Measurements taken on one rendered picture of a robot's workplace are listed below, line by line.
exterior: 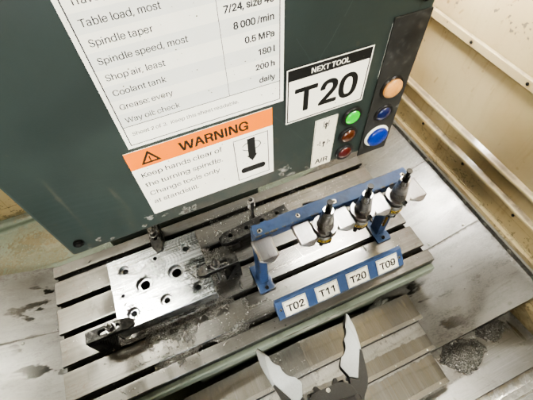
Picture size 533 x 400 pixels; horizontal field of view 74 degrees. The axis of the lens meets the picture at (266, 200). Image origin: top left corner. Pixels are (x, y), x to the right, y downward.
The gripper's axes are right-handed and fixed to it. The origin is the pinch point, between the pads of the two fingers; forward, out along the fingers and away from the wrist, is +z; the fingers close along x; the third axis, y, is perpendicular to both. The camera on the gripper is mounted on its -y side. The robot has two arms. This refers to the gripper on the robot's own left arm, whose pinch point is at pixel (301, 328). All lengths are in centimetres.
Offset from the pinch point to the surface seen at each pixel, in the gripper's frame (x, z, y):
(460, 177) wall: 86, 41, 53
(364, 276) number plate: 33, 19, 52
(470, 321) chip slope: 66, -3, 70
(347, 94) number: 10.3, 15.3, -30.0
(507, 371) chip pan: 71, -21, 78
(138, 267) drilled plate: -34, 45, 46
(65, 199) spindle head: -21.1, 13.6, -28.1
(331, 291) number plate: 21, 18, 52
